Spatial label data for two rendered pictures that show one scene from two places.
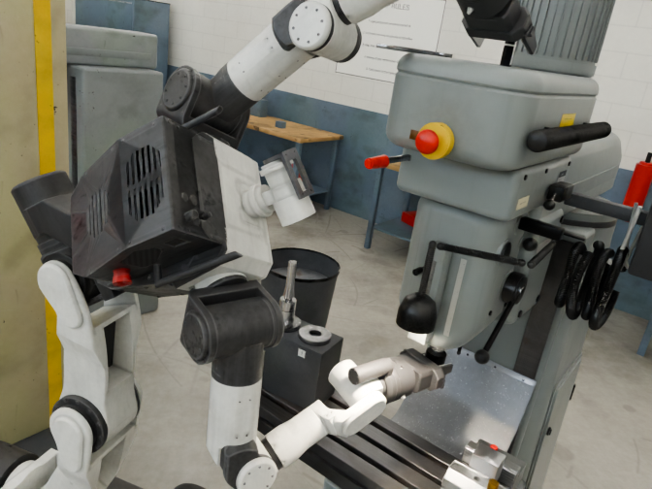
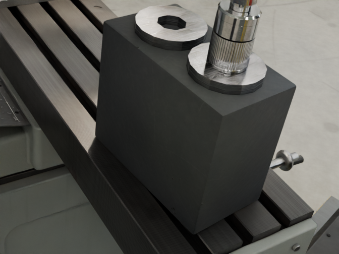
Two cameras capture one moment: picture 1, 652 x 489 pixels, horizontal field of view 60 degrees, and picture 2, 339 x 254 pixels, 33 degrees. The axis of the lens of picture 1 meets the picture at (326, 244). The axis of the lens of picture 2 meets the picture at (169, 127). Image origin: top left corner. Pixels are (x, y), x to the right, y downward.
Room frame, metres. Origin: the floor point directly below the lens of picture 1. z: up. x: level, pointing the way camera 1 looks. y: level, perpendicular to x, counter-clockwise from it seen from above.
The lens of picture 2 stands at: (1.95, 0.19, 1.47)
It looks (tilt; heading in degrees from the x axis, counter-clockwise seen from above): 38 degrees down; 197
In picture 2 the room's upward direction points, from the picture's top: 10 degrees clockwise
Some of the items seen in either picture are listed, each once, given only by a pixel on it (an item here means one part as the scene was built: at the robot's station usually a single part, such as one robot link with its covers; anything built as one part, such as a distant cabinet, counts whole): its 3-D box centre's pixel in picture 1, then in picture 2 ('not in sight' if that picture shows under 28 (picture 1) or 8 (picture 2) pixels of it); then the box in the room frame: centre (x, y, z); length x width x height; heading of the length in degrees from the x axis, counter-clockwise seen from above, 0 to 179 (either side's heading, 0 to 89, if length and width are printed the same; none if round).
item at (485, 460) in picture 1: (486, 465); not in sight; (1.03, -0.43, 1.05); 0.06 x 0.05 x 0.06; 56
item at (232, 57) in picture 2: (286, 311); (232, 39); (1.39, 0.08, 1.17); 0.05 x 0.05 x 0.06
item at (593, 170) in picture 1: (550, 162); not in sight; (1.54, -0.57, 1.66); 0.80 x 0.23 x 0.20; 145
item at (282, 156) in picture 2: not in sight; (272, 164); (0.77, 0.13, 0.52); 0.22 x 0.06 x 0.06; 145
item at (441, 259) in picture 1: (430, 292); not in sight; (1.04, -0.22, 1.45); 0.04 x 0.04 x 0.21; 55
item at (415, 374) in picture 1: (406, 374); not in sight; (1.07, -0.22, 1.23); 0.13 x 0.12 x 0.10; 40
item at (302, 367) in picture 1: (295, 357); (185, 109); (1.37, 0.04, 1.04); 0.22 x 0.12 x 0.20; 62
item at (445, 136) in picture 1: (435, 141); not in sight; (0.94, -0.15, 1.76); 0.06 x 0.02 x 0.06; 55
